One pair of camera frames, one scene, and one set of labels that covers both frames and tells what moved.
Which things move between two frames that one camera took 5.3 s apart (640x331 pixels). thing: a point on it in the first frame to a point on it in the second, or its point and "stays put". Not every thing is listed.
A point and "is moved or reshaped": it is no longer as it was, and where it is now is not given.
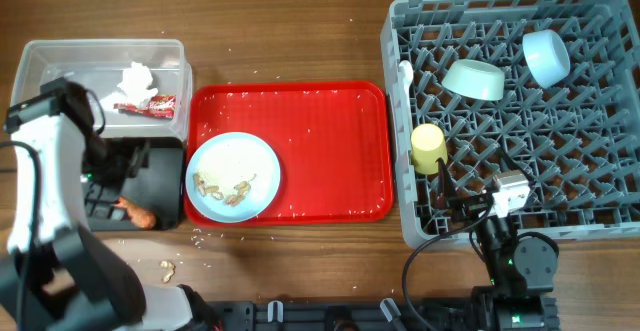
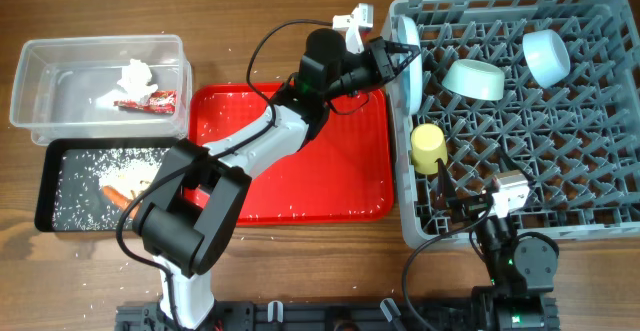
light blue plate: x=233 y=177 is moved or reshaped
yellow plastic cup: x=428 y=145 stays put
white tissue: x=135 y=82 stays put
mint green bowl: x=475 y=79 stays put
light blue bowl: x=546 y=56 stays put
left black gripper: x=135 y=151 to x=380 y=51
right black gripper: x=470 y=207 stays put
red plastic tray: x=333 y=140 stays put
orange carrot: x=137 y=215 is moved or reshaped
